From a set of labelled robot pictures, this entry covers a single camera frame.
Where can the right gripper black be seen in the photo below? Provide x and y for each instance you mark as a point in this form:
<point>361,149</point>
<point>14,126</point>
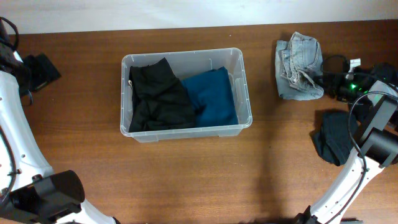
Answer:
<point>338,89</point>

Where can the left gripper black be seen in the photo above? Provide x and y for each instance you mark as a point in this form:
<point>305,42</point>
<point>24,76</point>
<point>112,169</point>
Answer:
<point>40,73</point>

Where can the light blue jeans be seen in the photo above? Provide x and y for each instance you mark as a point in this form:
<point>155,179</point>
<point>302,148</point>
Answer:
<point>297,64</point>

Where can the dark green garment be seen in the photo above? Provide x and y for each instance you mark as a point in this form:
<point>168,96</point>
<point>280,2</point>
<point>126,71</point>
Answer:
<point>330,136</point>

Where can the folded teal blue shirt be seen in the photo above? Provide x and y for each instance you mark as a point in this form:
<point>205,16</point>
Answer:
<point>211,97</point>

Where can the clear plastic storage bin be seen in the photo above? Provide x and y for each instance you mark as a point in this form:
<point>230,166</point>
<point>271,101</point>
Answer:
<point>187,64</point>

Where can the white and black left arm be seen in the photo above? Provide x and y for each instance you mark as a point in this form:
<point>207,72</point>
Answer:
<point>31,192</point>

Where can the black garment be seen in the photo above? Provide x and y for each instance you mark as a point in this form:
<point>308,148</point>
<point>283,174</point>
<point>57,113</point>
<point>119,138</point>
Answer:
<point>159,100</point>

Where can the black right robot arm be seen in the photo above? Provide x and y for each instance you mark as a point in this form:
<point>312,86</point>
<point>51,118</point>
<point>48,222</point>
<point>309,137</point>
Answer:
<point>373,150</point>

